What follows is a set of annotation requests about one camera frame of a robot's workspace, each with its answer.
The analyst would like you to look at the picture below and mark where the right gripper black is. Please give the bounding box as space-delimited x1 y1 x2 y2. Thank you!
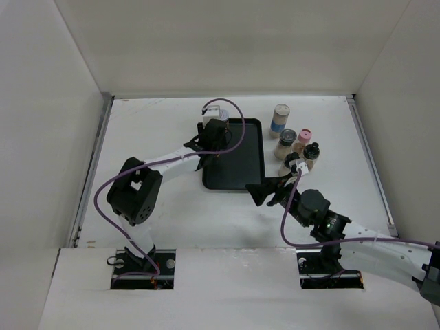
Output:
245 172 310 228

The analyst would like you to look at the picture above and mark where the black plastic tray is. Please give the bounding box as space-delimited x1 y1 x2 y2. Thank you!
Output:
202 118 265 190

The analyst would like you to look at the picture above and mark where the black-cap grinder white salt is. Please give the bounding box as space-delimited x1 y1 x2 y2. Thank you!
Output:
274 129 297 160

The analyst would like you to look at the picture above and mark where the tall blue-label bead jar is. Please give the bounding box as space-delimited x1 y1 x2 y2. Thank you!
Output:
269 104 290 138

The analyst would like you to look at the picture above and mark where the white-lid brown spice jar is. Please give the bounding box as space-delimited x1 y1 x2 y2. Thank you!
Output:
219 109 230 132

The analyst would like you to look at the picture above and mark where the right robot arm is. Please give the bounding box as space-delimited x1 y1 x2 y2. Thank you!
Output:
245 176 439 305

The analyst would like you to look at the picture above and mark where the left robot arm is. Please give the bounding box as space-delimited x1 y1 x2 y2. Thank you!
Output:
106 119 229 274

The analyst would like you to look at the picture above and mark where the black-cap white spice bottle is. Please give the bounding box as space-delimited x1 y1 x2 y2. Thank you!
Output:
278 152 300 177

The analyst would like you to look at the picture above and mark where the black-cap brown spice bottle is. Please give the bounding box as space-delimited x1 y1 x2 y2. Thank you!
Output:
300 142 320 171

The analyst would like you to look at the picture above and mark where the pink-cap spice bottle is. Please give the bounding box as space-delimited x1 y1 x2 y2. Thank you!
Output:
292 129 312 155

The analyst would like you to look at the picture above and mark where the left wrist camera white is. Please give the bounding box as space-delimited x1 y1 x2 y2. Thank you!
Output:
202 105 221 127

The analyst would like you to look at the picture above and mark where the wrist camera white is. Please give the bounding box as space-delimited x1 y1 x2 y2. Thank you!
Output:
202 105 221 127
289 158 309 175

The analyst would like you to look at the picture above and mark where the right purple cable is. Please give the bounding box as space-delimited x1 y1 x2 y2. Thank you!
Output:
281 171 440 249

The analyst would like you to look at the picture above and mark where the purple cable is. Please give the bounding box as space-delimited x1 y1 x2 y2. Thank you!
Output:
94 98 246 288
281 171 440 249

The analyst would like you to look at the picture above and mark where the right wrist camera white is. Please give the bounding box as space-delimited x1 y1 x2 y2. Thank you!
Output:
289 158 309 175

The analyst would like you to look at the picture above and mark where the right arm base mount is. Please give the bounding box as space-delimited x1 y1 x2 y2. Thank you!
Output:
296 249 364 289

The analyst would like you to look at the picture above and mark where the left metal frame rail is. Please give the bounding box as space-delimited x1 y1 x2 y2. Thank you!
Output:
65 92 115 248

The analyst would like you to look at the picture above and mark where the metal frame rail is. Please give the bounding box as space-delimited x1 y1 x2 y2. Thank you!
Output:
346 94 399 238
65 92 115 248

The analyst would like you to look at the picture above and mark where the right metal frame rail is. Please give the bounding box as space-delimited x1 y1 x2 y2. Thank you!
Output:
346 94 399 238

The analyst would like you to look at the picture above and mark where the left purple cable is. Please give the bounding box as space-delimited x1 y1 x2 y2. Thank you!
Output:
94 98 246 288

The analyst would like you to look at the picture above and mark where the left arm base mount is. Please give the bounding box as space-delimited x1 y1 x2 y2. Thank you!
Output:
106 247 177 290

